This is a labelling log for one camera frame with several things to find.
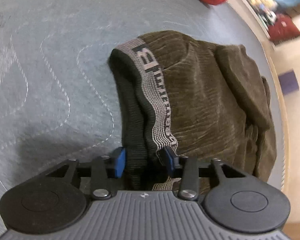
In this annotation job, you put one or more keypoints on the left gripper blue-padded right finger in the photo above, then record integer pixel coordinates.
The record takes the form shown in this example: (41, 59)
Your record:
(180, 166)

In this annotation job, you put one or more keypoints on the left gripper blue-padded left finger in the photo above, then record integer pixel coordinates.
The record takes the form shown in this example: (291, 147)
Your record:
(111, 164)

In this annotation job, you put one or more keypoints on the dark red cushion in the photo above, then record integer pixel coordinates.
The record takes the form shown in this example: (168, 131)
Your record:
(283, 30)

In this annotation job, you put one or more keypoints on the purple foam block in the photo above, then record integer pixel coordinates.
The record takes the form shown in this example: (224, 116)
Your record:
(288, 82)

